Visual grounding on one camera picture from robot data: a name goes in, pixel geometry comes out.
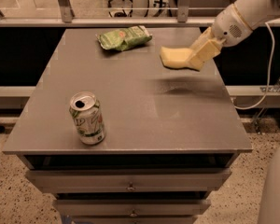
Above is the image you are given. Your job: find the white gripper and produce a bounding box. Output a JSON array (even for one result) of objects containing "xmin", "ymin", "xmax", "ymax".
[{"xmin": 190, "ymin": 4, "xmax": 253, "ymax": 69}]

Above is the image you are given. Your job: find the yellow sponge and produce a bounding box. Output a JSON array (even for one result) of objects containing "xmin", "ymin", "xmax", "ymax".
[{"xmin": 160, "ymin": 47, "xmax": 201, "ymax": 71}]

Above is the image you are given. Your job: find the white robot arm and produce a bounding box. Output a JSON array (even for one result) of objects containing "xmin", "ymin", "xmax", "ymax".
[{"xmin": 186, "ymin": 0, "xmax": 280, "ymax": 71}]

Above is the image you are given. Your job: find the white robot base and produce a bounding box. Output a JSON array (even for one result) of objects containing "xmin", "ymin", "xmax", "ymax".
[{"xmin": 257, "ymin": 146, "xmax": 280, "ymax": 224}]

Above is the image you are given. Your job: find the green chip bag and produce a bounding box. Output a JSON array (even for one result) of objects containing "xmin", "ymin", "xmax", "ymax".
[{"xmin": 97, "ymin": 25, "xmax": 152, "ymax": 51}]

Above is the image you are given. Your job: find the grey drawer cabinet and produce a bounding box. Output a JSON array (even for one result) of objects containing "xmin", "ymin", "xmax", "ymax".
[{"xmin": 4, "ymin": 28, "xmax": 251, "ymax": 224}]

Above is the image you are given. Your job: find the top drawer with knob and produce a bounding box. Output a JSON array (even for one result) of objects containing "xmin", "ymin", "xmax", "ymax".
[{"xmin": 26, "ymin": 168, "xmax": 231, "ymax": 193}]

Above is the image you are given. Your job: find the drawer with knob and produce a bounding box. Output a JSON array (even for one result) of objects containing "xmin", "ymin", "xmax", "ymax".
[
  {"xmin": 26, "ymin": 168, "xmax": 231, "ymax": 193},
  {"xmin": 53, "ymin": 200, "xmax": 210, "ymax": 217}
]

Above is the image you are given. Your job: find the green white soda can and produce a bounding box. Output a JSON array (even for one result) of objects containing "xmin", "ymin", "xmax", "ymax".
[{"xmin": 69, "ymin": 91, "xmax": 105, "ymax": 145}]

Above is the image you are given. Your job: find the metal window railing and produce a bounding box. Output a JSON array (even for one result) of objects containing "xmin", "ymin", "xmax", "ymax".
[{"xmin": 0, "ymin": 0, "xmax": 280, "ymax": 28}]

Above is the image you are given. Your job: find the white cable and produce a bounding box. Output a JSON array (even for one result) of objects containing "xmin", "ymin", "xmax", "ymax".
[{"xmin": 233, "ymin": 21, "xmax": 276, "ymax": 111}]

